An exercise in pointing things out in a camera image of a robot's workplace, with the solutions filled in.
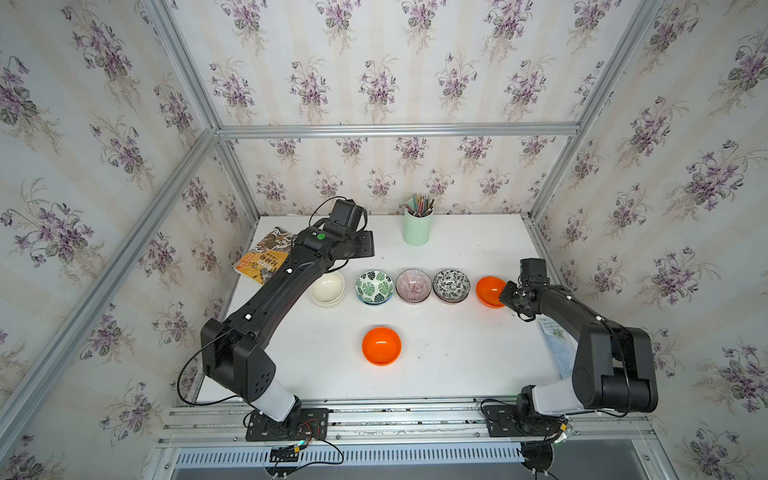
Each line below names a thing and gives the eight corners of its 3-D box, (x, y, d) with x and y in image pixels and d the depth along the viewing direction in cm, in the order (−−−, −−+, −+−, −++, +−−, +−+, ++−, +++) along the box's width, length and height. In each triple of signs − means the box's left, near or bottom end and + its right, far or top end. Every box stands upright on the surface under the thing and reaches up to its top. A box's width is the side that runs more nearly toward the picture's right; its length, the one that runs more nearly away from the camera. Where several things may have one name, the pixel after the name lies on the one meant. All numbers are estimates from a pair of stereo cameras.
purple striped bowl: (395, 304, 96) (396, 295, 91) (395, 279, 102) (395, 269, 98) (430, 305, 96) (433, 295, 91) (427, 279, 102) (429, 269, 98)
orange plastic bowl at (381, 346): (361, 368, 83) (360, 363, 80) (363, 331, 90) (362, 326, 87) (401, 368, 83) (402, 364, 80) (400, 331, 90) (400, 326, 87)
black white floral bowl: (451, 310, 94) (454, 302, 90) (428, 286, 100) (429, 278, 96) (473, 293, 98) (476, 285, 94) (449, 271, 104) (452, 263, 100)
